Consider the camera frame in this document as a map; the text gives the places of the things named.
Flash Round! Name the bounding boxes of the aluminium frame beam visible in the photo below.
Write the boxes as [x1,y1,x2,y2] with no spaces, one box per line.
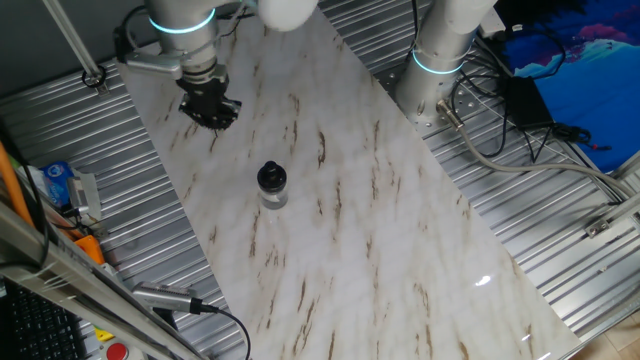
[0,202,211,360]

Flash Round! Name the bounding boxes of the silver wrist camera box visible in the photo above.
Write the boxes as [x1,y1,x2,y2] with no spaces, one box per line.
[112,22,185,81]

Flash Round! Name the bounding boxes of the black knobbed jar lid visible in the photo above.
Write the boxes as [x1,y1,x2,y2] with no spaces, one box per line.
[256,160,288,194]

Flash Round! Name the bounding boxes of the black hanging cable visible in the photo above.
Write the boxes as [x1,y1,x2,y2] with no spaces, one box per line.
[0,117,51,266]

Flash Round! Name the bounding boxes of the blue tissue pack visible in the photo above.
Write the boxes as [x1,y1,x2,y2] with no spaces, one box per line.
[39,160,76,209]

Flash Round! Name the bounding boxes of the orange tube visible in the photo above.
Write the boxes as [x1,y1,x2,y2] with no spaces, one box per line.
[0,141,35,229]

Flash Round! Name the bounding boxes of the small silver camera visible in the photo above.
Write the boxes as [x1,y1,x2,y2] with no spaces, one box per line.
[66,172,103,226]

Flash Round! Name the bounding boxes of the white marble pattern board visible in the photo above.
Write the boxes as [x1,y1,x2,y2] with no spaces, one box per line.
[113,4,584,360]

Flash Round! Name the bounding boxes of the blue printed poster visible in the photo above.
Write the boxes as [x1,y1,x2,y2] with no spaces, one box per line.
[499,0,640,174]

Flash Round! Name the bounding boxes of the thick grey robot cable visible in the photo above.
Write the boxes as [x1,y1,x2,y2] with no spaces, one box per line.
[457,124,636,201]

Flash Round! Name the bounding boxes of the black power adapter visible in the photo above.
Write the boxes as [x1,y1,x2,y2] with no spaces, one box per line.
[502,74,555,131]

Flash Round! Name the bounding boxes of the silver finned camera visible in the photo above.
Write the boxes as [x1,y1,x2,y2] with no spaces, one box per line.
[130,280,199,315]

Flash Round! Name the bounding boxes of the aluminium rail with bracket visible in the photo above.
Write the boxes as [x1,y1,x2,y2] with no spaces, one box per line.
[583,189,640,239]

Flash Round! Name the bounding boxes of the metal cable connector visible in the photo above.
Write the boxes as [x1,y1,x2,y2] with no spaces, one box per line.
[435,98,466,132]

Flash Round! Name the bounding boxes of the orange plastic block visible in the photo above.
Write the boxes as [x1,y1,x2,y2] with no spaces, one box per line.
[73,234,106,266]

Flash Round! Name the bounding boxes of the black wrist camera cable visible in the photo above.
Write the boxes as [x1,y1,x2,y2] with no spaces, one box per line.
[122,4,151,31]

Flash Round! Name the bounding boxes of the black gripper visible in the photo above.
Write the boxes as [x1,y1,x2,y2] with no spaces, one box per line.
[178,74,243,132]

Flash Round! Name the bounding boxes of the black adapter cable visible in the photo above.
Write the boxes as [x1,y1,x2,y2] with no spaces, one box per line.
[549,122,612,151]

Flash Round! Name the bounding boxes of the slanted aluminium pole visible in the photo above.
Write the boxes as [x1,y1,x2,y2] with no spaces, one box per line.
[42,0,109,96]

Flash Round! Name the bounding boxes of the black cable ring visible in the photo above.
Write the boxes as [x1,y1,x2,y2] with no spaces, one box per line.
[81,64,107,90]

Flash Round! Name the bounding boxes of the black keyboard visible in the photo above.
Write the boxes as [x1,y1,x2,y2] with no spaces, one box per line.
[0,279,89,360]

